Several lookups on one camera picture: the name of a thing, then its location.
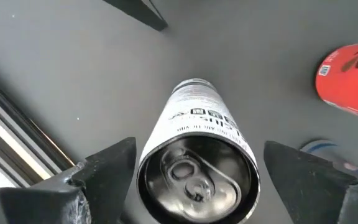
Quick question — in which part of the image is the red Fanta can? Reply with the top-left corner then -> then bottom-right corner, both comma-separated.
314,42 -> 358,125

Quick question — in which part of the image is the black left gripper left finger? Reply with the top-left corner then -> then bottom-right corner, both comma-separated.
0,136 -> 137,224

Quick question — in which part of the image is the blue silver Red Bull can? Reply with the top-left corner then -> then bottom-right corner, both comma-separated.
300,139 -> 358,180

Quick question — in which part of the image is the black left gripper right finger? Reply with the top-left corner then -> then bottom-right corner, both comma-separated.
264,140 -> 358,224

